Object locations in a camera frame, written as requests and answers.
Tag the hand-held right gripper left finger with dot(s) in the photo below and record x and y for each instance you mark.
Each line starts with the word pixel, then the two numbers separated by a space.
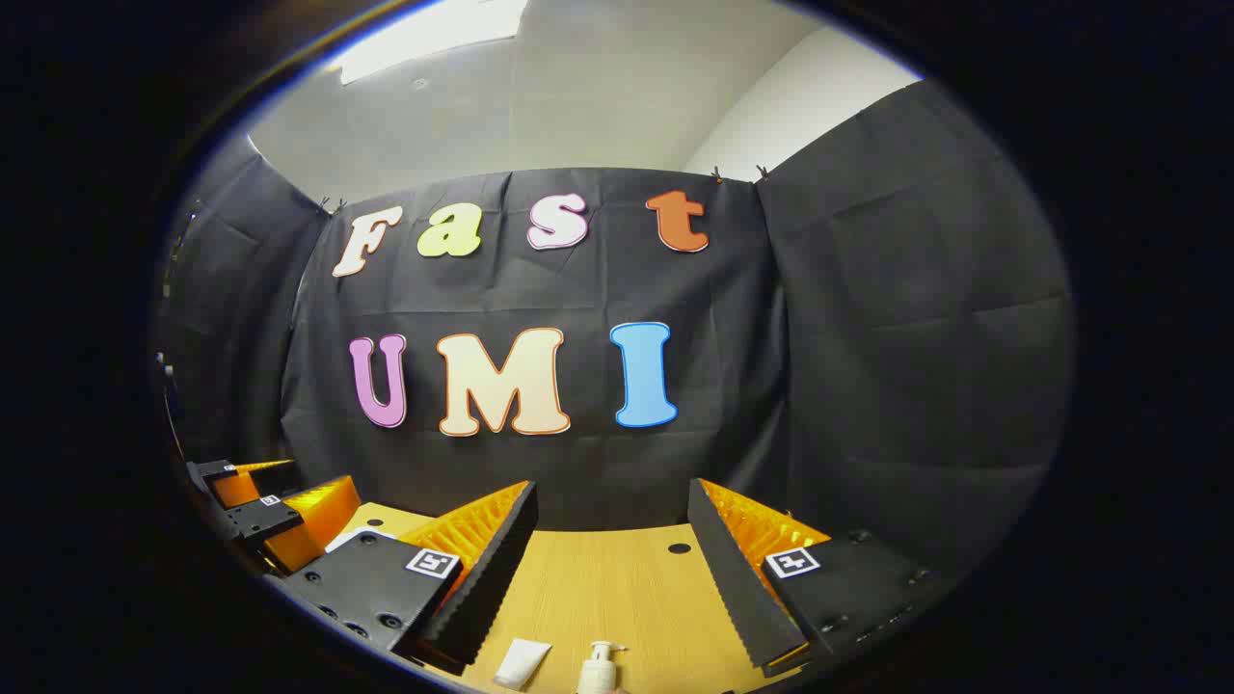
pixel 487 578

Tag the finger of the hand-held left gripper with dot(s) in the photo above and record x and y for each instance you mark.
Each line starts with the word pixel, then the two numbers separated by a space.
pixel 308 520
pixel 253 482

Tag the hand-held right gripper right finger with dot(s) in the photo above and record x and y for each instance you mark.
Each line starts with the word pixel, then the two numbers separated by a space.
pixel 742 588

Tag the white squeeze tube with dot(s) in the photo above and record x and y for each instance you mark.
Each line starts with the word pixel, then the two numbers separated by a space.
pixel 521 663

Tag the black backdrop cloth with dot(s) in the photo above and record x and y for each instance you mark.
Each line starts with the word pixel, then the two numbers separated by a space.
pixel 868 366

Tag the ceiling light panel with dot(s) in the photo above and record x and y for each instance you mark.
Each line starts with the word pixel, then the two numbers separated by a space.
pixel 424 34

